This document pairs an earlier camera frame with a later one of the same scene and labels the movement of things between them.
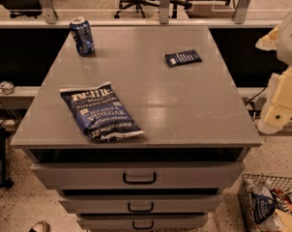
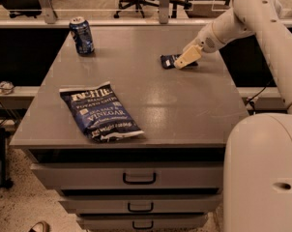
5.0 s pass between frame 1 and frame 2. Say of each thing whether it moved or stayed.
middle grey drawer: stayed
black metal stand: stayed
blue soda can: stayed
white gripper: moved
